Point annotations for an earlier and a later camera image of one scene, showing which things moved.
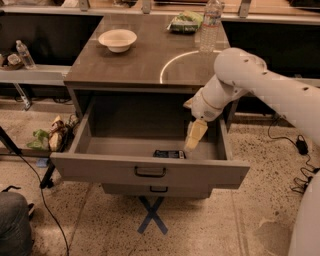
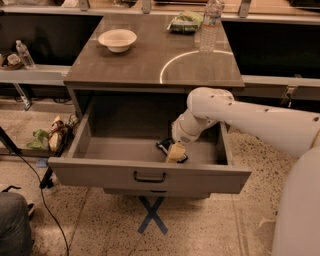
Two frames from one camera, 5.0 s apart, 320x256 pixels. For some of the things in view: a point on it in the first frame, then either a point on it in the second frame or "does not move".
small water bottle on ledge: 25,55 does not move
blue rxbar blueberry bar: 170,154 → 164,146
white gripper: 202,106 → 180,134
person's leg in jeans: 16,232 does not move
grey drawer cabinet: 136,74 does not move
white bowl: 117,40 does not move
